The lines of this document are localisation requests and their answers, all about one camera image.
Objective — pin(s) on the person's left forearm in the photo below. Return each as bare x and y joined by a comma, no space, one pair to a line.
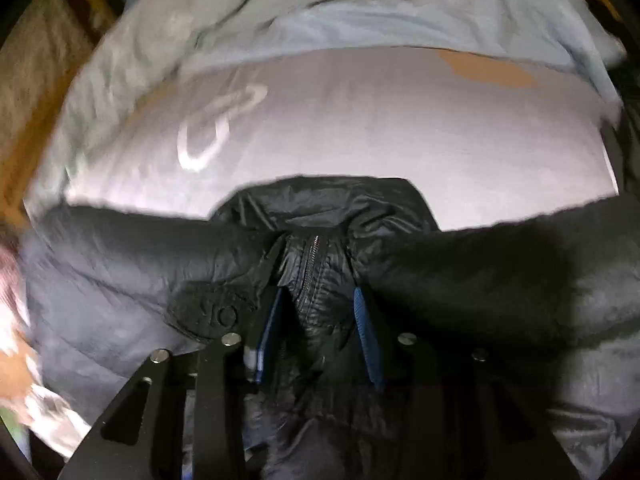
20,370

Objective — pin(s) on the wooden bed frame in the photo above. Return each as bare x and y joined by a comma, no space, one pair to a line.
12,180

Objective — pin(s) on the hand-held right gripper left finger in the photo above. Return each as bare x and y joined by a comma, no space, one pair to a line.
267,340

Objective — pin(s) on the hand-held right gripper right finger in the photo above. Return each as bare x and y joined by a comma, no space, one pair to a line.
365,335

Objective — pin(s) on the light blue grey garment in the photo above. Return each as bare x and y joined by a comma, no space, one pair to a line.
350,10

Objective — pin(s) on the brown checked floral curtain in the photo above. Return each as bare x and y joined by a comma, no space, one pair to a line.
40,75

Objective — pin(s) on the white bed sheet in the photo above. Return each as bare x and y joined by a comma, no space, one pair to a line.
375,135

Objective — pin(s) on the black puffer jacket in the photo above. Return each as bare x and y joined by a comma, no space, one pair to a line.
125,270

